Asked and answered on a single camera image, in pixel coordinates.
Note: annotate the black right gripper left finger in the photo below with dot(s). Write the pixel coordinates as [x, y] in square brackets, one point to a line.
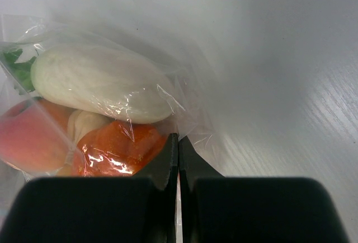
[139, 208]

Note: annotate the clear zip top bag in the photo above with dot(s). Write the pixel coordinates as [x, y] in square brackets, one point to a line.
[35, 35]

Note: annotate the beige fake garlic bulb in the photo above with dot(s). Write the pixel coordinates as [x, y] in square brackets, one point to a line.
[82, 122]

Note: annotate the green fake leaf piece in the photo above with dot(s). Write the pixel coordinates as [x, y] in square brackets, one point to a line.
[21, 70]

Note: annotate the white fake daikon radish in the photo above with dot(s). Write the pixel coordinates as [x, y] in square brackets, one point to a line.
[112, 82]

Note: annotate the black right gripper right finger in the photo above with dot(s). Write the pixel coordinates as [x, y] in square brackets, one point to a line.
[216, 208]

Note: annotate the red-orange fake pepper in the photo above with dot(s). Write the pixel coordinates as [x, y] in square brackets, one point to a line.
[117, 149]

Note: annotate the pink fake peach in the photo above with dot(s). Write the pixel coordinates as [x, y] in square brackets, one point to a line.
[32, 135]

